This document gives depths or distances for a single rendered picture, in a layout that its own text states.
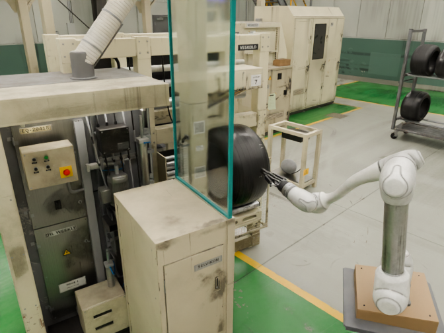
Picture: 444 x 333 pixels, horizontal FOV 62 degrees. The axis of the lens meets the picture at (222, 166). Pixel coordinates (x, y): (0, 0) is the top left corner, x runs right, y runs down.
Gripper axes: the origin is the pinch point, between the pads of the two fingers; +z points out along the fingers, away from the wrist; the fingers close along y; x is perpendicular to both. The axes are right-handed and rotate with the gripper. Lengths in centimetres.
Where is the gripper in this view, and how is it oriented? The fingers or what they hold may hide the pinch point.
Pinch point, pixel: (265, 172)
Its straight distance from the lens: 231.8
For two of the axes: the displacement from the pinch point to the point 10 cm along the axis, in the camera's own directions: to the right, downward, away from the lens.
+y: -8.4, 2.0, -5.0
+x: -0.8, 8.7, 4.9
